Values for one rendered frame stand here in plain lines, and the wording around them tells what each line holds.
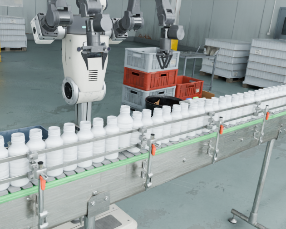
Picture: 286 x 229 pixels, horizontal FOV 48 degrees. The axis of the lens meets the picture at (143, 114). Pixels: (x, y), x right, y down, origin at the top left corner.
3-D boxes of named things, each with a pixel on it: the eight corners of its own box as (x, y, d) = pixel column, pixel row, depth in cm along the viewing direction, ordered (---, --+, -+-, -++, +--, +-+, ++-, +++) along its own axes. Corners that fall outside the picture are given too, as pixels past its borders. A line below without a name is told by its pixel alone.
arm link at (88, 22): (94, 18, 135) (82, 18, 131) (103, 17, 130) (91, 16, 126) (95, 35, 136) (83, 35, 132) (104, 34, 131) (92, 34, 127)
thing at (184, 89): (176, 100, 430) (178, 84, 423) (154, 93, 457) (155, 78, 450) (202, 95, 472) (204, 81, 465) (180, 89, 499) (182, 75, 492)
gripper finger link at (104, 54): (109, 69, 133) (107, 47, 131) (91, 70, 131) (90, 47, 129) (106, 69, 139) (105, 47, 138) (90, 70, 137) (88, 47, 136)
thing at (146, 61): (148, 72, 363) (150, 53, 356) (122, 66, 387) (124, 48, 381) (178, 68, 408) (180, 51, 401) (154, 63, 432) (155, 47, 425)
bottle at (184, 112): (173, 133, 155) (178, 101, 150) (186, 135, 154) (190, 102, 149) (173, 138, 149) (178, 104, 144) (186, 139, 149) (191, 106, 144)
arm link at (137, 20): (128, 19, 186) (120, 19, 182) (139, 11, 178) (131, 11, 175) (132, 34, 185) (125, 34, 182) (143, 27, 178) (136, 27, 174)
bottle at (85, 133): (95, 165, 116) (97, 123, 111) (81, 170, 112) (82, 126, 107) (86, 159, 120) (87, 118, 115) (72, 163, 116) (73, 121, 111)
